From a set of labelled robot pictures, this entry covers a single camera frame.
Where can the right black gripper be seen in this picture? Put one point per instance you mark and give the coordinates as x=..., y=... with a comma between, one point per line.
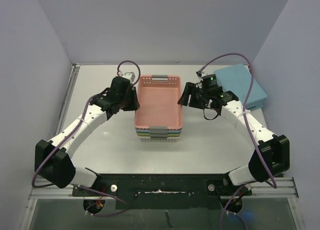
x=191, y=95

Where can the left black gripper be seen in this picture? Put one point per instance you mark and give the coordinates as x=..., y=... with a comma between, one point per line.
x=134, y=104

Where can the pink plastic basket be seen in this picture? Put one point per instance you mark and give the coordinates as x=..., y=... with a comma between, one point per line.
x=158, y=97

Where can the blue plastic basket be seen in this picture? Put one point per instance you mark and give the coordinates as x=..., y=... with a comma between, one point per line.
x=237, y=79
x=158, y=131

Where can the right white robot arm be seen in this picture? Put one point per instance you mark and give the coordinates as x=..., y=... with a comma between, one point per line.
x=271, y=153

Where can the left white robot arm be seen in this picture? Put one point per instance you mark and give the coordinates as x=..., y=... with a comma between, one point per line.
x=53, y=158

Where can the green plastic basket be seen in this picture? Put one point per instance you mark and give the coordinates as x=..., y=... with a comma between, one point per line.
x=161, y=134

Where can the white plastic basket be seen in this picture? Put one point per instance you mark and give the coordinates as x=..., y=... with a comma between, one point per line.
x=158, y=139

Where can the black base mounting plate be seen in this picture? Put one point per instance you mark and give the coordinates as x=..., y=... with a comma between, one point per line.
x=156, y=191

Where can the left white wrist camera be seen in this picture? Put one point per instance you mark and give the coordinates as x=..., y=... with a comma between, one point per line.
x=128, y=75

